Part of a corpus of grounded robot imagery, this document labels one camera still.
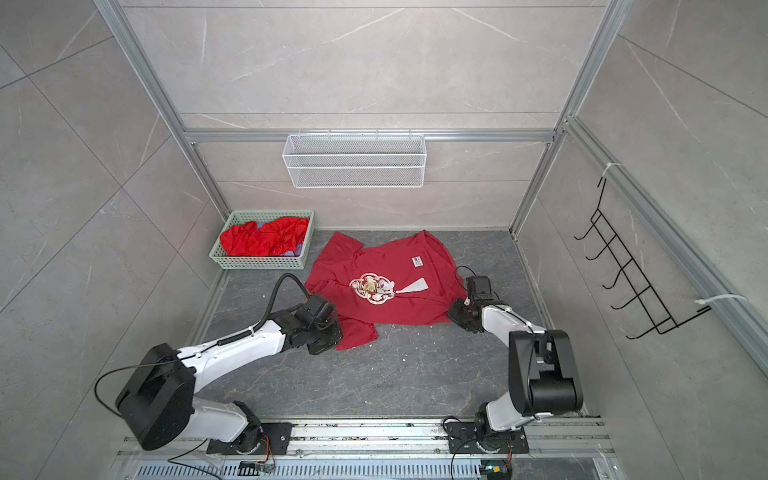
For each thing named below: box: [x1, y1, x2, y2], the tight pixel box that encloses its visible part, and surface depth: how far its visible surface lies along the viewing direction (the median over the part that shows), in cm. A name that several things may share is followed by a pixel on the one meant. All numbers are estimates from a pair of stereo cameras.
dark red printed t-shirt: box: [305, 230, 467, 349], surface depth 106 cm
